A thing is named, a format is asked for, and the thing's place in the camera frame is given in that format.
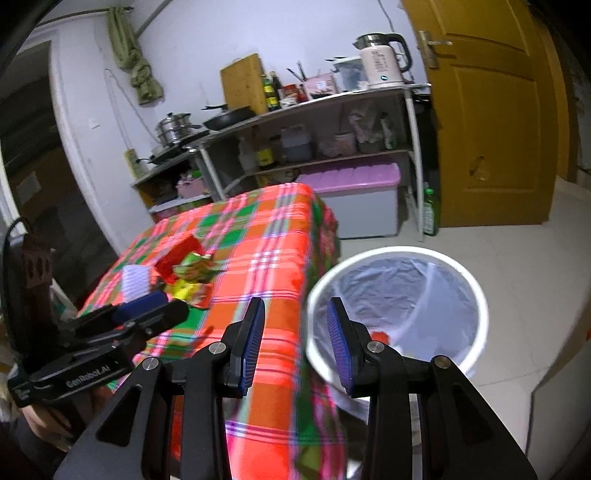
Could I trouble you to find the steel steamer pot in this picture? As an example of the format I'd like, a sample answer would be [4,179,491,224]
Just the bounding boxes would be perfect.
[154,112,204,143]

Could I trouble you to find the white trash bin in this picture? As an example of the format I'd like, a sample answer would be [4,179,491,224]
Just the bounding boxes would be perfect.
[305,246,489,448]
[318,256,478,370]

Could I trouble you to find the white foam fruit net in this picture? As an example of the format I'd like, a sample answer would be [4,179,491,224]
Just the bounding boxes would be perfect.
[121,264,153,298]

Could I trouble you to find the green hanging cloth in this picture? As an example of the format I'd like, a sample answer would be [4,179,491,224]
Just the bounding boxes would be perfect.
[107,7,164,106]

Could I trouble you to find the person's left hand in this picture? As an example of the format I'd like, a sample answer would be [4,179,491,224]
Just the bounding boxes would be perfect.
[21,404,88,450]

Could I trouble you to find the metal door handle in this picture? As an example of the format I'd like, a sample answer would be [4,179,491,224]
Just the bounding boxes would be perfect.
[417,30,453,70]

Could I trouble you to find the black frying pan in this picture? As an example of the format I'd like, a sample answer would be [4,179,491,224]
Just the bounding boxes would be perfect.
[201,104,257,131]

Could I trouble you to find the red snack packet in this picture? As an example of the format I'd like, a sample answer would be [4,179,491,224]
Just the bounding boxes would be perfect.
[154,234,204,278]

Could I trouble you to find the plaid tablecloth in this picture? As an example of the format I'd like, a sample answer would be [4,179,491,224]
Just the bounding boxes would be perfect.
[76,182,352,480]

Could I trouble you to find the black induction cooker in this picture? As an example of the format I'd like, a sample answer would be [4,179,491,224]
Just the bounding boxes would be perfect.
[148,130,211,162]

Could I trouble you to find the yellow snack wrapper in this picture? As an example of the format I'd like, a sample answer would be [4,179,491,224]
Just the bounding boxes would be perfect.
[171,279,214,308]

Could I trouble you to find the metal shelf rack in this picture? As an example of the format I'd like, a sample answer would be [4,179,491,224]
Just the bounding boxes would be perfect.
[182,83,432,243]

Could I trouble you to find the pink utensil box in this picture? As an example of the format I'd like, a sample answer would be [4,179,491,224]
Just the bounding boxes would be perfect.
[302,73,338,99]

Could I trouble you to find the wooden shelf unit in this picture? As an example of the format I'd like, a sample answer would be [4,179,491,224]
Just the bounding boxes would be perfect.
[130,152,218,222]

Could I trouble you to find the white electric kettle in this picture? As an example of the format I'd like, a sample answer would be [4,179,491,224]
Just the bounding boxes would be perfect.
[353,32,413,89]

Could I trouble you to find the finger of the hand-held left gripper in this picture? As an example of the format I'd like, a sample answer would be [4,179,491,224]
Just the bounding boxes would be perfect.
[113,290,169,323]
[126,300,190,341]

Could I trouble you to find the purple lidded storage box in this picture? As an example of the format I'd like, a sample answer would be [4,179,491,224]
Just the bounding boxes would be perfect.
[295,161,402,238]

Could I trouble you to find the grey plastic jug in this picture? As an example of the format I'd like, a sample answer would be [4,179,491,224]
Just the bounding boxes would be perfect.
[279,127,315,162]

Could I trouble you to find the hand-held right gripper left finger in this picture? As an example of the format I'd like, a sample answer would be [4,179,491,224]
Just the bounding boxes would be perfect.
[53,296,266,480]

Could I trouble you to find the wooden cutting board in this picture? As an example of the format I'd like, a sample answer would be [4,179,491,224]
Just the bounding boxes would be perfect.
[220,53,269,116]

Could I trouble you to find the yellow wooden door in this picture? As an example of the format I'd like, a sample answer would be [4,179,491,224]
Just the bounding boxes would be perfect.
[399,0,571,228]

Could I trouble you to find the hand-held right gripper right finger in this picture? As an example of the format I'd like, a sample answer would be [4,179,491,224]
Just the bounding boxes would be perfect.
[326,296,539,480]

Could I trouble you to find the green snack wrapper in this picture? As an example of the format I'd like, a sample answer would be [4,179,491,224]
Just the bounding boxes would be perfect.
[173,253,222,283]

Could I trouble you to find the pink plastic container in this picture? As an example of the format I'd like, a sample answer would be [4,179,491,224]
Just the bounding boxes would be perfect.
[333,131,357,155]

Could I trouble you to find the clear storage container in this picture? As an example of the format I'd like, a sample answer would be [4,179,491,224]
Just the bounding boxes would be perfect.
[333,58,365,90]

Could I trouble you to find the green plastic bottle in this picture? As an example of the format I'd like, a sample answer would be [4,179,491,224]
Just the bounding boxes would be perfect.
[422,182,439,237]

